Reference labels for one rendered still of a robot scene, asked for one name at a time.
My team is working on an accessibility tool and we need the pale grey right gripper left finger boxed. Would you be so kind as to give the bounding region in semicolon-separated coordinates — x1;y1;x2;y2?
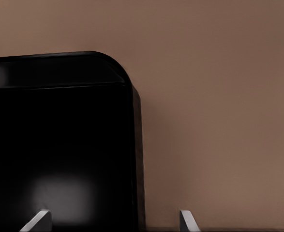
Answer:
19;209;53;232

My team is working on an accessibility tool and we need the black rectangular tray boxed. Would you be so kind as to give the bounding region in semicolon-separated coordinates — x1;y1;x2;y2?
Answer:
0;50;146;232

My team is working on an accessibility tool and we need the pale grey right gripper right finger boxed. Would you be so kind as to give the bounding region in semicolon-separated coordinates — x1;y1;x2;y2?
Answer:
179;210;201;232

